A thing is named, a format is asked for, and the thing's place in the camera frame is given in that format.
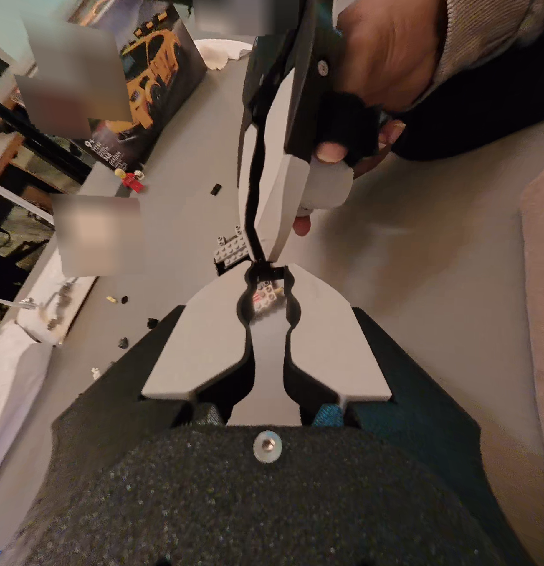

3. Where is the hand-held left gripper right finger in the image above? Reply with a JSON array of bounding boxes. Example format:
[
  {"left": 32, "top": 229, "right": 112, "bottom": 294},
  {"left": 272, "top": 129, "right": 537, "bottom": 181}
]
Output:
[{"left": 283, "top": 264, "right": 393, "bottom": 425}]

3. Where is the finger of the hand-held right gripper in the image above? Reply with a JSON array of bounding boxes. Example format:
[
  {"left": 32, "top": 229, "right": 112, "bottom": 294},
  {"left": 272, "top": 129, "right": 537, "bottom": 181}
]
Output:
[
  {"left": 237, "top": 121, "right": 267, "bottom": 261},
  {"left": 253, "top": 66, "right": 311, "bottom": 264}
]

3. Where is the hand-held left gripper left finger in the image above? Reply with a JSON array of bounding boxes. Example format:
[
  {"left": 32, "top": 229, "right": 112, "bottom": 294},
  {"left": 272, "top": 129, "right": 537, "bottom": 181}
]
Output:
[{"left": 141, "top": 264, "right": 257, "bottom": 422}]

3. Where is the black brick chassis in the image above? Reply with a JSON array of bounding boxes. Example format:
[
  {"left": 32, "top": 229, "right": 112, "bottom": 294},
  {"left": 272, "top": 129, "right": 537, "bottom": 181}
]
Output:
[{"left": 213, "top": 225, "right": 255, "bottom": 278}]

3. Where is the person's right forearm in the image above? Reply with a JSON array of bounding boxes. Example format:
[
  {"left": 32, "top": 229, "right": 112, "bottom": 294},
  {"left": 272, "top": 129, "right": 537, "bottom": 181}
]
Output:
[{"left": 426, "top": 0, "right": 544, "bottom": 98}]

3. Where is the crumpled white paper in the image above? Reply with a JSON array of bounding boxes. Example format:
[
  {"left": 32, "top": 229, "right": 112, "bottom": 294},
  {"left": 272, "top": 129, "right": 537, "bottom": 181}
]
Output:
[{"left": 194, "top": 39, "right": 255, "bottom": 71}]

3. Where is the red toy minifigure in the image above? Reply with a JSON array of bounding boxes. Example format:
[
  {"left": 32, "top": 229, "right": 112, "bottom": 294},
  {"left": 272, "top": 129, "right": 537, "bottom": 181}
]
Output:
[{"left": 115, "top": 168, "right": 145, "bottom": 193}]

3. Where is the black toy car box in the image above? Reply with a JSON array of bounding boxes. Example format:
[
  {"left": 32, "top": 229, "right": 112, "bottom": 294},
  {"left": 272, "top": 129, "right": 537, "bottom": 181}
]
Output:
[{"left": 69, "top": 0, "right": 208, "bottom": 171}]

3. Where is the clear plastic parts bag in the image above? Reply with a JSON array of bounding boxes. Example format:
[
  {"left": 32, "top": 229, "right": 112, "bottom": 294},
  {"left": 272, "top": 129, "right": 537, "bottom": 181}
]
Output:
[{"left": 16, "top": 279, "right": 99, "bottom": 346}]

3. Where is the printed white paper bag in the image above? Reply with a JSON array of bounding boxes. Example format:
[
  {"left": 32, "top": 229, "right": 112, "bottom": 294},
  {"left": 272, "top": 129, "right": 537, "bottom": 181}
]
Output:
[{"left": 0, "top": 318, "right": 54, "bottom": 478}]

